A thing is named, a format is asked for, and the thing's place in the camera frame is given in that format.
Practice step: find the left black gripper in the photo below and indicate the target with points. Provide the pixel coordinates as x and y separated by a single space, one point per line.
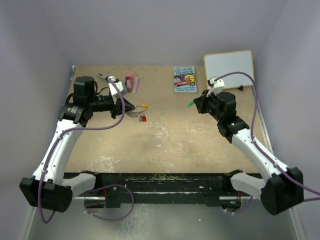
117 109

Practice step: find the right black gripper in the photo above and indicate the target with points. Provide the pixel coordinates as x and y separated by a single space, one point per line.
201 101

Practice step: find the green key tag with key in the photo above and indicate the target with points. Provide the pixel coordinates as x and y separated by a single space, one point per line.
190 104

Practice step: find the keyring yellow clip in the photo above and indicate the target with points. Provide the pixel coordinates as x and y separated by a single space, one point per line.
138 111

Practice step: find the red key tag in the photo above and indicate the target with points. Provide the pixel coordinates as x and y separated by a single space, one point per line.
144 118

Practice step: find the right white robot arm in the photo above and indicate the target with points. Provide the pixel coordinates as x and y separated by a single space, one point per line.
279 188

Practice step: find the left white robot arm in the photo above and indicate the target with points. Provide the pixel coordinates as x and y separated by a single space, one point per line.
46 188

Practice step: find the treehouse paperback book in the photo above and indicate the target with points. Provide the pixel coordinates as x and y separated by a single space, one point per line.
185 79

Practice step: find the purple highlighter pen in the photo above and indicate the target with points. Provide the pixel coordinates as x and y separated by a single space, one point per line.
135 86

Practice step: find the pink capped dark bottle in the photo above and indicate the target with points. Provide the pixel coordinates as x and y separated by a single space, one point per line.
128 82

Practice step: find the small whiteboard on stand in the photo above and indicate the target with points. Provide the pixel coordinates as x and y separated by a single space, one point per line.
218 64

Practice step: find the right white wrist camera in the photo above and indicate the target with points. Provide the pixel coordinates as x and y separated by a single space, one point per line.
215 86

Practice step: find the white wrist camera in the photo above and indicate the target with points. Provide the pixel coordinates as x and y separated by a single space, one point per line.
116 86
215 86

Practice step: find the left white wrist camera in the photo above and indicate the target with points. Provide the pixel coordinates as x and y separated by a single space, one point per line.
116 86

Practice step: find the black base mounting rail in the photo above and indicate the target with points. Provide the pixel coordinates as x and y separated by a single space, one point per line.
207 189

